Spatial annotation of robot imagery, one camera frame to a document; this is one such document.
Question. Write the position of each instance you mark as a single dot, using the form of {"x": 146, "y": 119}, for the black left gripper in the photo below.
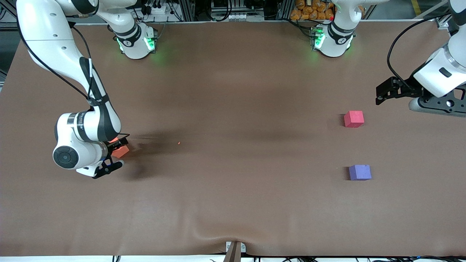
{"x": 407, "y": 88}

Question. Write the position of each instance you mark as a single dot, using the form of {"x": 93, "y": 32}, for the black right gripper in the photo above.
{"x": 115, "y": 143}

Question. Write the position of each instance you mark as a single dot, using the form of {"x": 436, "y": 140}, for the orange foam cube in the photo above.
{"x": 122, "y": 152}

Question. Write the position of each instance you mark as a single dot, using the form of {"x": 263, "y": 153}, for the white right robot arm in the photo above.
{"x": 47, "y": 36}

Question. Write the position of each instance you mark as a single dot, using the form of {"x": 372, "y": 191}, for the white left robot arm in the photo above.
{"x": 336, "y": 40}

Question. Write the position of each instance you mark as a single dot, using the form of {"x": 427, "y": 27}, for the red foam cube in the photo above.
{"x": 354, "y": 119}

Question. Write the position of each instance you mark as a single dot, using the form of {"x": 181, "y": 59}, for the purple foam cube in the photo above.
{"x": 359, "y": 171}

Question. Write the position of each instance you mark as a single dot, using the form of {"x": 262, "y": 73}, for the metal corner clamp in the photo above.
{"x": 442, "y": 24}

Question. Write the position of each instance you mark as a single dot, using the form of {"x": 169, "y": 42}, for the pile of orange objects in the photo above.
{"x": 309, "y": 11}

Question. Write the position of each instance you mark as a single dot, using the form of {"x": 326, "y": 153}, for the brown table mat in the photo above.
{"x": 233, "y": 189}

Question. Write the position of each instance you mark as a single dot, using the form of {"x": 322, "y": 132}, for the white power strip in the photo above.
{"x": 160, "y": 10}

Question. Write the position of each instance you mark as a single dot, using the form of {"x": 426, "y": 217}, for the aluminium frame profile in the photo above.
{"x": 285, "y": 10}
{"x": 186, "y": 11}
{"x": 445, "y": 19}

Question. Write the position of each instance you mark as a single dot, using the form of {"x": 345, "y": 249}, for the metal clamp bracket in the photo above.
{"x": 228, "y": 248}

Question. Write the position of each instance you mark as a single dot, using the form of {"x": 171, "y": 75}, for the tapered grey post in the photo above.
{"x": 234, "y": 254}

